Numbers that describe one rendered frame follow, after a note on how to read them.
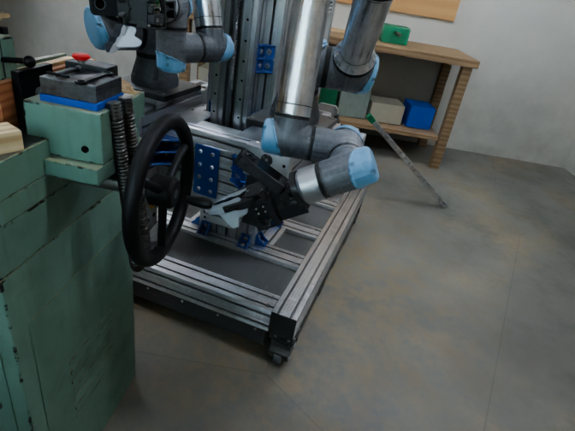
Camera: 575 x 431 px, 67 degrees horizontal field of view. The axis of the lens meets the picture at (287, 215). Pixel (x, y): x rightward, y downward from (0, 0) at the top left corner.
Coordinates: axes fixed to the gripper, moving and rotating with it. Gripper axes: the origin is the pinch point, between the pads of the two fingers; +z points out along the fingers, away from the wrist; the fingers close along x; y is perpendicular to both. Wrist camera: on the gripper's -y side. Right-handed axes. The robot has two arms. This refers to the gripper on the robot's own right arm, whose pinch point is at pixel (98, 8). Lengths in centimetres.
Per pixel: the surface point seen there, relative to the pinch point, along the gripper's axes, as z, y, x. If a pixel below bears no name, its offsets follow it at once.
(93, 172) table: 20.6, 8.0, 23.2
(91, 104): 17.6, 7.1, 12.7
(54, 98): 17.6, 0.8, 12.5
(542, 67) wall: -330, 207, 36
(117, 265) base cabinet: -2, -3, 59
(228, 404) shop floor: -8, 26, 111
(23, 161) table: 25.1, -0.8, 20.9
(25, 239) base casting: 27.4, -1.5, 34.0
